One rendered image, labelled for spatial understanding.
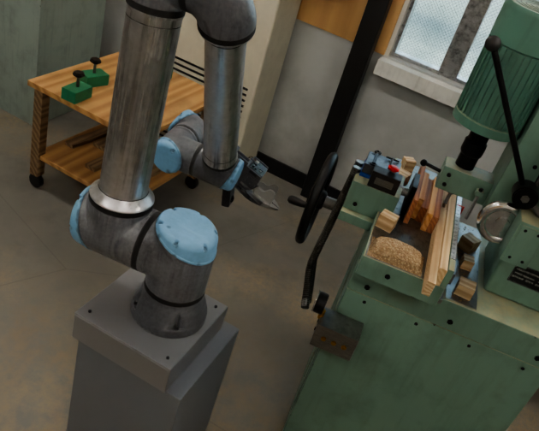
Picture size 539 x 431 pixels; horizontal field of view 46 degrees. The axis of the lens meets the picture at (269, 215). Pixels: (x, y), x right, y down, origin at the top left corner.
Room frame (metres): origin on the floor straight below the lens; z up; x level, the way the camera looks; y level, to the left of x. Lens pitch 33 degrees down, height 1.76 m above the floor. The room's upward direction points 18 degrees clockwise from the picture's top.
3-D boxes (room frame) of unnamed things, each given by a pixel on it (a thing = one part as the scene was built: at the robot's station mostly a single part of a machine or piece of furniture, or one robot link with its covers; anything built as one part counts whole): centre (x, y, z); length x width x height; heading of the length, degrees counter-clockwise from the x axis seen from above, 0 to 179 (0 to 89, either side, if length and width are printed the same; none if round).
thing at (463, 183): (1.57, -0.47, 1.03); 0.14 x 0.07 x 0.09; 82
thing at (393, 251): (1.32, -0.33, 0.92); 0.14 x 0.09 x 0.04; 82
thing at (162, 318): (1.17, 0.17, 0.68); 0.19 x 0.19 x 0.10
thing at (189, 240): (1.17, 0.18, 0.82); 0.17 x 0.15 x 0.18; 81
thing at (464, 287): (1.40, -0.56, 0.82); 0.05 x 0.05 x 0.03; 77
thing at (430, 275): (1.53, -0.45, 0.92); 0.67 x 0.02 x 0.04; 172
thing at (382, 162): (1.57, -0.26, 0.99); 0.13 x 0.11 x 0.06; 172
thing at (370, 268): (1.56, -0.34, 0.87); 0.61 x 0.30 x 0.06; 172
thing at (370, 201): (1.58, -0.26, 0.91); 0.15 x 0.14 x 0.09; 172
